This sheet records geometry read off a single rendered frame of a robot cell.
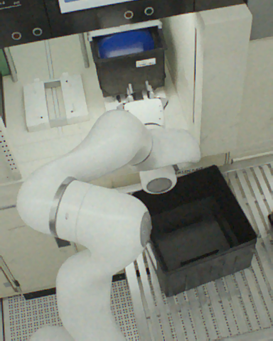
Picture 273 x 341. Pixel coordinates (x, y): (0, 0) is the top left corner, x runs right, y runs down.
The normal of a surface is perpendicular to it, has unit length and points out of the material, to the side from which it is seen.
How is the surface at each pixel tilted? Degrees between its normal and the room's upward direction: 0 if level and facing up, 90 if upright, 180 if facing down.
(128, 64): 94
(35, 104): 0
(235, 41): 90
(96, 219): 30
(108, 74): 94
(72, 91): 0
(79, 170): 90
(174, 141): 35
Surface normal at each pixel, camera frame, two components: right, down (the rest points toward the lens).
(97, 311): 0.53, 0.47
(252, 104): 0.20, 0.77
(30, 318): -0.07, -0.60
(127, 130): 0.65, -0.26
